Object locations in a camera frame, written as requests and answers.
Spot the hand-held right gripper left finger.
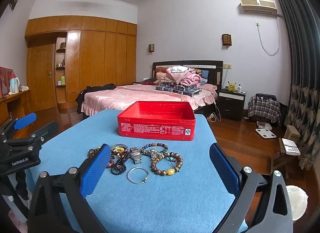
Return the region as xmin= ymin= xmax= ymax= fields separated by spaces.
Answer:
xmin=27 ymin=143 xmax=112 ymax=233

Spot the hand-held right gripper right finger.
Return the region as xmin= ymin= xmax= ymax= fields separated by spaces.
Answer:
xmin=209 ymin=142 xmax=293 ymax=233

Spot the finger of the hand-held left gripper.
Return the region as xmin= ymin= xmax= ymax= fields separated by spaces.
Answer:
xmin=0 ymin=113 xmax=37 ymax=137
xmin=26 ymin=121 xmax=58 ymax=146

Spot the reddish brown bead bracelet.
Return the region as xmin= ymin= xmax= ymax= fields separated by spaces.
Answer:
xmin=87 ymin=146 xmax=102 ymax=158

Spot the dark bead bracelet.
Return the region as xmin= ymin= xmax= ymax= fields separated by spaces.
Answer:
xmin=110 ymin=151 xmax=130 ymax=175

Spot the round gold pendant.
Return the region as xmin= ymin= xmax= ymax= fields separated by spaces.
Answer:
xmin=110 ymin=143 xmax=128 ymax=156

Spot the silver bangle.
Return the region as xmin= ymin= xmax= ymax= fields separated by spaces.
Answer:
xmin=126 ymin=167 xmax=150 ymax=185

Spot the brown bracelet with yellow bead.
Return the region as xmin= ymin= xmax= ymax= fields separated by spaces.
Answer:
xmin=150 ymin=151 xmax=183 ymax=176

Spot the red tin box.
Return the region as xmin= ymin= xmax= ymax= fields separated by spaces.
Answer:
xmin=117 ymin=101 xmax=196 ymax=141

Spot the wooden side desk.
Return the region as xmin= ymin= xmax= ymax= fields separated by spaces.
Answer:
xmin=0 ymin=89 xmax=32 ymax=126

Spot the light blue kettle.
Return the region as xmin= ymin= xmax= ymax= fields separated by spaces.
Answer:
xmin=9 ymin=77 xmax=20 ymax=94

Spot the silver metal wristwatch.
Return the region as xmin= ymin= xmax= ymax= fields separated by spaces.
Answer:
xmin=129 ymin=146 xmax=143 ymax=165

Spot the red gift box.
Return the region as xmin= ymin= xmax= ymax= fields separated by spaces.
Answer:
xmin=0 ymin=66 xmax=13 ymax=98

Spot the wooden door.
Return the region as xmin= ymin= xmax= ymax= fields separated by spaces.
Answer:
xmin=26 ymin=43 xmax=57 ymax=112

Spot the white bathroom scale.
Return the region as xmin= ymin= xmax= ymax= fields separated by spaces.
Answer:
xmin=255 ymin=128 xmax=277 ymax=139

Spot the black nightstand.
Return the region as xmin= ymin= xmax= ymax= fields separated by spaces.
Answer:
xmin=218 ymin=90 xmax=247 ymax=121

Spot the black clothing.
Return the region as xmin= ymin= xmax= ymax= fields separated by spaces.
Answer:
xmin=76 ymin=83 xmax=117 ymax=114

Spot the white printed box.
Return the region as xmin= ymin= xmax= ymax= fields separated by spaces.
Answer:
xmin=279 ymin=138 xmax=301 ymax=156

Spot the small wooden stool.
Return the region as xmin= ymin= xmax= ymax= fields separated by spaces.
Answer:
xmin=285 ymin=124 xmax=300 ymax=140

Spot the bin with white bag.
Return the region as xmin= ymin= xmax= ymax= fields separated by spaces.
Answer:
xmin=285 ymin=185 xmax=309 ymax=221

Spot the bed with pink bedspread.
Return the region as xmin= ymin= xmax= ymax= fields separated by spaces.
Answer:
xmin=81 ymin=60 xmax=224 ymax=121

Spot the wooden wardrobe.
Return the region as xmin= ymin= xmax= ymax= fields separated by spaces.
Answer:
xmin=24 ymin=16 xmax=138 ymax=112

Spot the plaid folded blanket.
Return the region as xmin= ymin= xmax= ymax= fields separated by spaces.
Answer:
xmin=155 ymin=84 xmax=202 ymax=97

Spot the pink folded blanket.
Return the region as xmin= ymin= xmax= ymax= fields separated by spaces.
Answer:
xmin=166 ymin=66 xmax=203 ymax=86

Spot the pink pillow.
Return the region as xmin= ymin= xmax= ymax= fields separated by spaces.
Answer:
xmin=155 ymin=71 xmax=168 ymax=83

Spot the dark floral curtain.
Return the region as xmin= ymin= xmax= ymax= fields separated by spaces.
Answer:
xmin=272 ymin=0 xmax=320 ymax=171

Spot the multicolour bead bracelet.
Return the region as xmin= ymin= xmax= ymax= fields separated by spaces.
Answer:
xmin=141 ymin=142 xmax=173 ymax=159

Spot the silver charm chain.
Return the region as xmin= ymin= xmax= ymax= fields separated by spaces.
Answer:
xmin=147 ymin=149 xmax=165 ymax=161

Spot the large wooden wall lamp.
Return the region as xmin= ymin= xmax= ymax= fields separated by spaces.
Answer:
xmin=221 ymin=34 xmax=232 ymax=48

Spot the white air conditioner hose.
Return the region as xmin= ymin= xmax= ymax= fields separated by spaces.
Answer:
xmin=255 ymin=15 xmax=280 ymax=57

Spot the wall air conditioner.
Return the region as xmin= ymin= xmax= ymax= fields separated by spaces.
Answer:
xmin=240 ymin=0 xmax=278 ymax=15

